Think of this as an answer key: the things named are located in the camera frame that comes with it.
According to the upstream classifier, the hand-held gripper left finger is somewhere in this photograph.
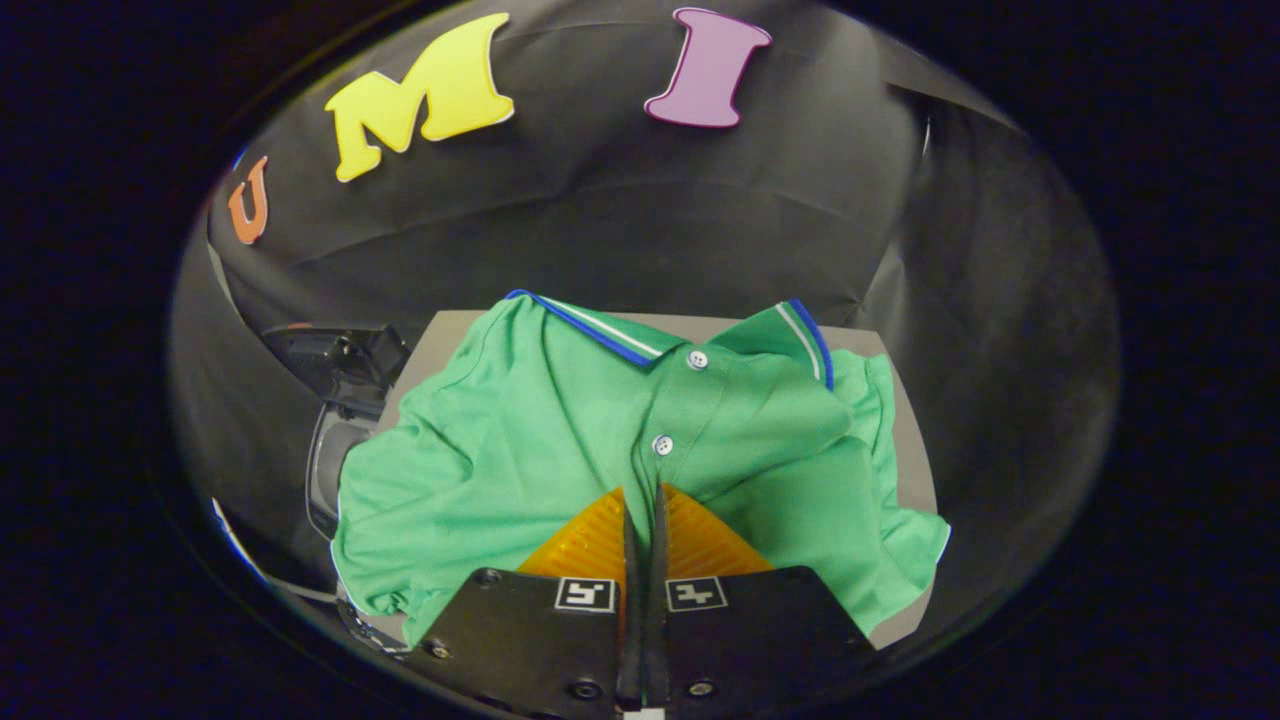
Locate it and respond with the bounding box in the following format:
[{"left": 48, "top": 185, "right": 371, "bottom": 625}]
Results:
[{"left": 405, "top": 487, "right": 641, "bottom": 716}]

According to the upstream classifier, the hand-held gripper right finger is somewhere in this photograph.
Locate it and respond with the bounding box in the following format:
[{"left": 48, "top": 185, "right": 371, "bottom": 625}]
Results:
[{"left": 645, "top": 483, "right": 881, "bottom": 716}]

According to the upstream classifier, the green polo shirt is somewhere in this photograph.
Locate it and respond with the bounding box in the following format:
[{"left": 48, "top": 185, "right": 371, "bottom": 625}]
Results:
[{"left": 330, "top": 290, "right": 951, "bottom": 646}]

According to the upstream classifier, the grey cabinet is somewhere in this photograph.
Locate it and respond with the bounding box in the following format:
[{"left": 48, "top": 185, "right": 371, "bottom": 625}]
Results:
[{"left": 375, "top": 310, "right": 939, "bottom": 651}]

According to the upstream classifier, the white blue object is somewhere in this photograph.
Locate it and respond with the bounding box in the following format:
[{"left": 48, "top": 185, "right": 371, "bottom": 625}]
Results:
[{"left": 210, "top": 497, "right": 273, "bottom": 586}]

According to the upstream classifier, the black backdrop cloth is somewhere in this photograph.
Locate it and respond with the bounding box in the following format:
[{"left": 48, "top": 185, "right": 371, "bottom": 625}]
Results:
[{"left": 168, "top": 0, "right": 1121, "bottom": 641}]

